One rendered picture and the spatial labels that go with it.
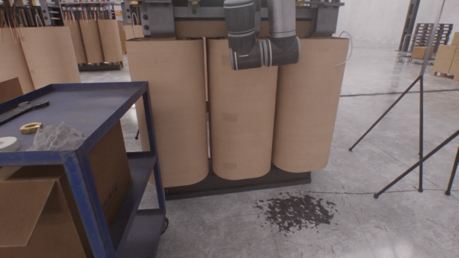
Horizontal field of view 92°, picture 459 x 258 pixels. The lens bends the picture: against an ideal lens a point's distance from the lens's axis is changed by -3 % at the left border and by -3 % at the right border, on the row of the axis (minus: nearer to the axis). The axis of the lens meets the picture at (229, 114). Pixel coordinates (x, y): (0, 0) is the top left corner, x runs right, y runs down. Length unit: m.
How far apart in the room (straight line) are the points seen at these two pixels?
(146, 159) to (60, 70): 2.25
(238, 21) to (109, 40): 6.14
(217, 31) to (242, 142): 0.66
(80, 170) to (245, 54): 0.65
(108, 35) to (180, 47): 5.73
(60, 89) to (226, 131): 0.85
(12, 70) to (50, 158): 2.93
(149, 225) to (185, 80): 0.81
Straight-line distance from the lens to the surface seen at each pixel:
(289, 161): 1.62
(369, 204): 1.93
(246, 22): 0.88
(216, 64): 1.28
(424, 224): 1.96
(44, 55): 3.27
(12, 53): 3.49
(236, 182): 1.74
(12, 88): 1.50
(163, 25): 1.25
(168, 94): 1.26
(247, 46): 0.90
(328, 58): 1.45
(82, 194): 0.63
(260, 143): 1.45
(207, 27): 1.34
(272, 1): 0.91
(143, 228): 1.45
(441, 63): 7.43
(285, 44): 0.92
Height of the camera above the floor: 1.15
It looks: 22 degrees down
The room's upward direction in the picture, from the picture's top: straight up
